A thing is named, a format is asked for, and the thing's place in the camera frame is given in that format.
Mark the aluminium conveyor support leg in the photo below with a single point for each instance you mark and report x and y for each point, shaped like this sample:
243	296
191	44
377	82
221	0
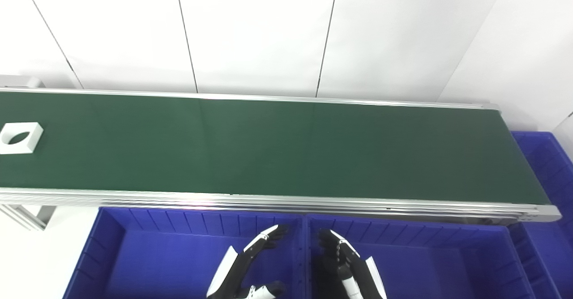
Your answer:
27	216

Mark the white square part round hole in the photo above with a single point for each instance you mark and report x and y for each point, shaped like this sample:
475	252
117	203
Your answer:
31	140

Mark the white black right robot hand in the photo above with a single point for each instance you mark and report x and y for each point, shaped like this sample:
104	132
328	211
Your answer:
347	267

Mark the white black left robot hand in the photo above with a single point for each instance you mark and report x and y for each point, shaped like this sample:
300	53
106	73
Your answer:
237	267

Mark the green conveyor belt aluminium frame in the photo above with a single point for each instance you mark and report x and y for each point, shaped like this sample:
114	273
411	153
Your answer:
286	147

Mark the blue plastic bin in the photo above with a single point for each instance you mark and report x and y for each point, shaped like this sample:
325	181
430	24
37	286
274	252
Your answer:
156	263
438	267
550	245

